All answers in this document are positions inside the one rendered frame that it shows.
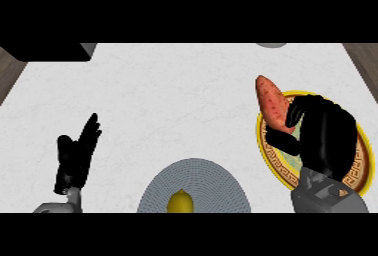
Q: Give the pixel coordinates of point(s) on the grey round object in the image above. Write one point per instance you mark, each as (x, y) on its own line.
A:
(270, 45)

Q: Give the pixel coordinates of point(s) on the yellow lemon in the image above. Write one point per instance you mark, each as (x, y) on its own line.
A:
(180, 202)

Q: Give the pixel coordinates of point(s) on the round grey placemat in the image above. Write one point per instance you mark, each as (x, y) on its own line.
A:
(197, 180)

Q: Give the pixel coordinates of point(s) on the yellow-rimmed patterned plate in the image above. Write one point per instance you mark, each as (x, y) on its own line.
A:
(359, 160)

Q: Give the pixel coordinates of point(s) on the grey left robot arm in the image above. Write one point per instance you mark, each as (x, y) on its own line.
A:
(61, 203)

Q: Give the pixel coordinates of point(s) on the black appliance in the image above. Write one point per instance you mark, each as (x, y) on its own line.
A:
(46, 51)

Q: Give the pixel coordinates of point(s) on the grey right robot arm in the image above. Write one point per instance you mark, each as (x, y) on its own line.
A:
(326, 195)

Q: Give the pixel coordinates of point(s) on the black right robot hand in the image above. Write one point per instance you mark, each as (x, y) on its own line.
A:
(329, 140)

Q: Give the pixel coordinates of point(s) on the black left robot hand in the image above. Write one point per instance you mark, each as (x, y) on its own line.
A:
(74, 156)

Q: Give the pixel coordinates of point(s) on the orange sweet potato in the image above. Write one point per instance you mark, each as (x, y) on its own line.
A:
(272, 103)

